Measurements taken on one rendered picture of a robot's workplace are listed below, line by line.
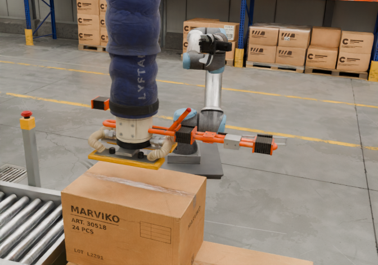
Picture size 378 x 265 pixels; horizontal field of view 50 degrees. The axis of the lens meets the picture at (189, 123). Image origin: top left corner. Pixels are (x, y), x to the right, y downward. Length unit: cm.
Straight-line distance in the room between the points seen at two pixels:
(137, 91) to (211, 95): 98
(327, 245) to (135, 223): 190
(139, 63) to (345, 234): 241
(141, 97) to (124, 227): 60
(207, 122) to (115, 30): 110
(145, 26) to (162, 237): 91
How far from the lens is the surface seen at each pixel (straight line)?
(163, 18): 1076
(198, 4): 1047
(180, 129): 185
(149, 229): 188
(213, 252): 226
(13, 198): 286
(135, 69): 173
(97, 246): 208
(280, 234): 342
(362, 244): 354
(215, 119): 261
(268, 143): 175
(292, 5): 1003
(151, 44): 174
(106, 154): 190
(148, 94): 178
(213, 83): 268
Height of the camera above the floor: 194
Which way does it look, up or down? 21 degrees down
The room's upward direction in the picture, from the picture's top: 2 degrees clockwise
